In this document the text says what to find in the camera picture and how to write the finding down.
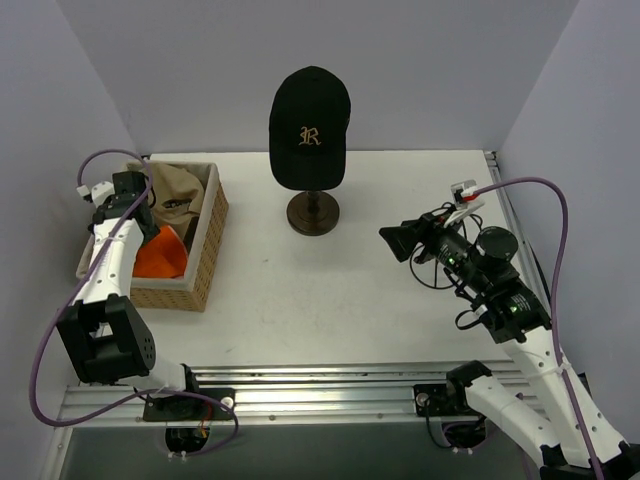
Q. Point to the beige cap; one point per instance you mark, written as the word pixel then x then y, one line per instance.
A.
pixel 178 197

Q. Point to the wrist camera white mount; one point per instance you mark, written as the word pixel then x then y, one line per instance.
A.
pixel 466 201
pixel 98 194

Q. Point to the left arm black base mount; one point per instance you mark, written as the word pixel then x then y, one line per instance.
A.
pixel 176 408

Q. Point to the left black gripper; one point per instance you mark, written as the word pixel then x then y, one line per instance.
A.
pixel 145 226

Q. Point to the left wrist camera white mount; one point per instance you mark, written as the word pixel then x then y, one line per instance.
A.
pixel 98 194

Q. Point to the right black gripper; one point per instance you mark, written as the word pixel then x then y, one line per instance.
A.
pixel 420 240

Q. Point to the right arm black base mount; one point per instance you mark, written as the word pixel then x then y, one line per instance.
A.
pixel 448 398

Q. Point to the orange cap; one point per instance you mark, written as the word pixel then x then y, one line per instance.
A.
pixel 164 257

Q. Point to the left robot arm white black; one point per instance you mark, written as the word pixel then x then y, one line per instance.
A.
pixel 106 338

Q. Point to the wicker basket with liner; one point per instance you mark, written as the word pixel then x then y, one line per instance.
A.
pixel 202 242

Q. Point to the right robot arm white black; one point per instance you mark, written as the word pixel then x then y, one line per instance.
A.
pixel 572 439

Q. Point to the black baseball cap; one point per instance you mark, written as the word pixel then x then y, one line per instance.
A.
pixel 308 125

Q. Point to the aluminium rail frame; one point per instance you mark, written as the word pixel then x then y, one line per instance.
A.
pixel 332 327

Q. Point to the dark wooden mannequin stand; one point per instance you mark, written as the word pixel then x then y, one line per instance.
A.
pixel 313 213

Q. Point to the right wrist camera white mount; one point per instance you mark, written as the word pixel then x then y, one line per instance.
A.
pixel 466 201

